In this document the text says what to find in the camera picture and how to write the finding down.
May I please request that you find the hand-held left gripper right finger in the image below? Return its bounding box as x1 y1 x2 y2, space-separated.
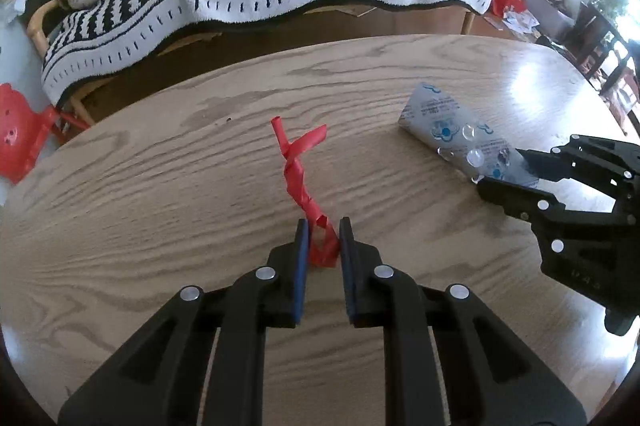
339 217 587 426

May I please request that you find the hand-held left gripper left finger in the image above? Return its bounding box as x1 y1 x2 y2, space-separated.
57 219 309 426

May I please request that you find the pile of white papers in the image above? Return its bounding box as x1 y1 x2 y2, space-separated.
482 6 541 32

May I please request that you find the dark wooden chair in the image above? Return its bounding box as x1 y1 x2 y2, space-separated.
570 0 635 107

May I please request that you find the red plastic stool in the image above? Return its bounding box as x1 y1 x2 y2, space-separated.
0 83 96 184

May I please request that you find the red ribbon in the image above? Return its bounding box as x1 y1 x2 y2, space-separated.
270 117 341 267

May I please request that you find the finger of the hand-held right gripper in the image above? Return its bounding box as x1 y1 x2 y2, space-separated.
476 177 618 311
515 134 618 194

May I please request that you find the clear plastic blister packet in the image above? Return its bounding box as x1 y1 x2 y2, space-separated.
397 82 541 189

